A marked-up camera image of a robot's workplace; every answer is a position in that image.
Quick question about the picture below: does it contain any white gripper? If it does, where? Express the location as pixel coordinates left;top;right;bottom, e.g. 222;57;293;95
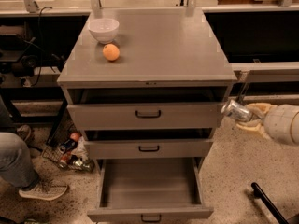
235;103;299;145

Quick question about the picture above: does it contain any silver redbull can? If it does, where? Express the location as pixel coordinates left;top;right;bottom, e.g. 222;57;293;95
221;100;253;122

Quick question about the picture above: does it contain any grey top drawer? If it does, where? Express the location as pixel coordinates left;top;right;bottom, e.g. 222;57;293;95
66;86;227;131

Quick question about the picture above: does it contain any grey drawer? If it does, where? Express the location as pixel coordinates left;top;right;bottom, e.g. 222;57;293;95
66;86;227;131
88;158;213;224
84;128;213;159

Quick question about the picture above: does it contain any grey middle drawer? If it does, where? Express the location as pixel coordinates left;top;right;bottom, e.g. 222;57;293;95
84;128;213;159

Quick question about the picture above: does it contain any grey drawer cabinet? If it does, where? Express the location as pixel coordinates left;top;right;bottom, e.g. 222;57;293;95
56;7;239;173

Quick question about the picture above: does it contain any grey bottom drawer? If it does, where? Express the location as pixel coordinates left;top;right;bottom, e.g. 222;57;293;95
88;158;213;224

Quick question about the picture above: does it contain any black chair leg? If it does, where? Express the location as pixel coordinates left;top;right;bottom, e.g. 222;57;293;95
251;182;289;224

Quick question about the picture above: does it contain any orange fruit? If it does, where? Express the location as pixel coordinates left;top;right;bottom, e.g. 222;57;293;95
103;44;120;62

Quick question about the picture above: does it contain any white ceramic bowl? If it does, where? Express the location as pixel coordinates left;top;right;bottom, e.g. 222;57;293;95
88;18;120;44

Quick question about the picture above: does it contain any beige sneaker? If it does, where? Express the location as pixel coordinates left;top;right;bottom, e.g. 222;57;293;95
19;180;68;201

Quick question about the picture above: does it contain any person leg in jeans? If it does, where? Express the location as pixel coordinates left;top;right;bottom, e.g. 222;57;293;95
0;98;40;191

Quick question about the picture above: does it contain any wire basket with items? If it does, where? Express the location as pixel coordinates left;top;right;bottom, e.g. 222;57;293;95
42;132;95;173

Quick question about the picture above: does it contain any black cable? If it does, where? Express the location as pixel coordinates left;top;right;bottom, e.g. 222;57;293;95
18;6;66;87

